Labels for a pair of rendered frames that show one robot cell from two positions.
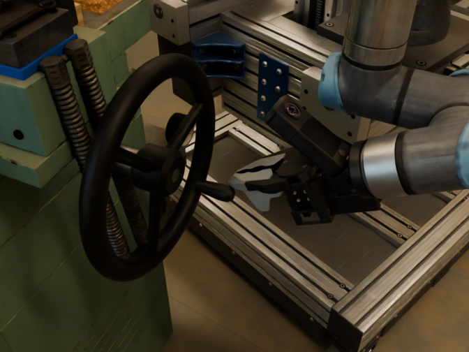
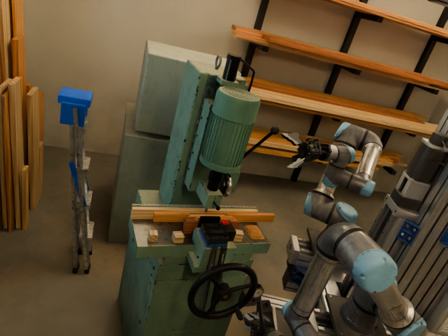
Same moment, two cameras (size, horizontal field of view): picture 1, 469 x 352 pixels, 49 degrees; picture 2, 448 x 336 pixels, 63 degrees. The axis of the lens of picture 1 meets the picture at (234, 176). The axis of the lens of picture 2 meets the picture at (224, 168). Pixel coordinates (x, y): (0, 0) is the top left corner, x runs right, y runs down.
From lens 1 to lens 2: 89 cm
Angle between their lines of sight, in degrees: 35
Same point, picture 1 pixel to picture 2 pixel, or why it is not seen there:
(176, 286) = not seen: outside the picture
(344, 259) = not seen: outside the picture
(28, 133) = (199, 258)
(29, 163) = (194, 265)
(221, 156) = not seen: hidden behind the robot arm
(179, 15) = (294, 253)
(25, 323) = (166, 306)
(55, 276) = (183, 301)
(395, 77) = (301, 321)
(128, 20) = (258, 246)
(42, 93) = (207, 252)
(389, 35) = (301, 305)
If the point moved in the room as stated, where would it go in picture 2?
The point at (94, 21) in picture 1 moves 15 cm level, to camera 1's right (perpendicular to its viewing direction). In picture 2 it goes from (247, 240) to (273, 261)
